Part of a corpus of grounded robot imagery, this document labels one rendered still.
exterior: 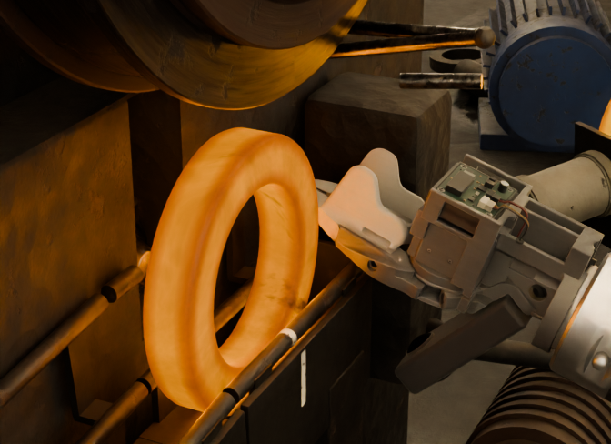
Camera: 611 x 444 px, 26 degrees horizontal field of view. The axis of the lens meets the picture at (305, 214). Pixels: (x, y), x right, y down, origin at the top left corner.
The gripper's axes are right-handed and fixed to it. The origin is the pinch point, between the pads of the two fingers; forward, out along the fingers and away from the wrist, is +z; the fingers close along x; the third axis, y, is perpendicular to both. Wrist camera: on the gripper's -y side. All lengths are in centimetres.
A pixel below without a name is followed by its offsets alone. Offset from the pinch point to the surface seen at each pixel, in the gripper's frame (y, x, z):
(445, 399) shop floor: -77, -91, -4
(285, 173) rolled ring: 6.4, 9.0, -0.5
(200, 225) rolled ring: 6.8, 19.2, 0.1
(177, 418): -8.9, 17.3, -1.5
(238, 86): 16.2, 19.4, 0.1
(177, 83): 18.2, 25.7, 0.8
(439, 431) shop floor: -76, -82, -7
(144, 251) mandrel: -1.8, 12.7, 6.0
